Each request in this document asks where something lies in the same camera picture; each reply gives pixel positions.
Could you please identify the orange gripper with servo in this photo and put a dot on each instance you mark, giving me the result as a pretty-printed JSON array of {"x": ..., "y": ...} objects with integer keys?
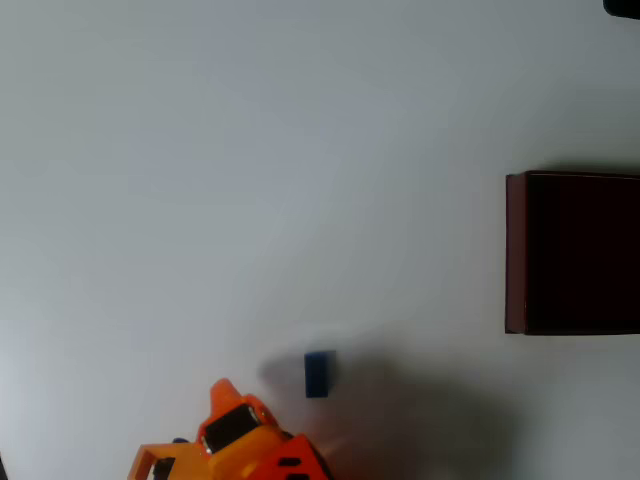
[{"x": 229, "y": 426}]

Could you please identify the small blue block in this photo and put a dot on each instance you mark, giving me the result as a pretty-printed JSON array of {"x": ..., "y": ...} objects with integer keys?
[{"x": 318, "y": 374}]

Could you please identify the dark red box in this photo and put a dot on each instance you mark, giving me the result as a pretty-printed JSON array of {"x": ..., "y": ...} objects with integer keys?
[{"x": 580, "y": 252}]

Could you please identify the black object at image corner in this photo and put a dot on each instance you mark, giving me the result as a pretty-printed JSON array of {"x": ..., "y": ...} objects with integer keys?
[{"x": 624, "y": 7}]

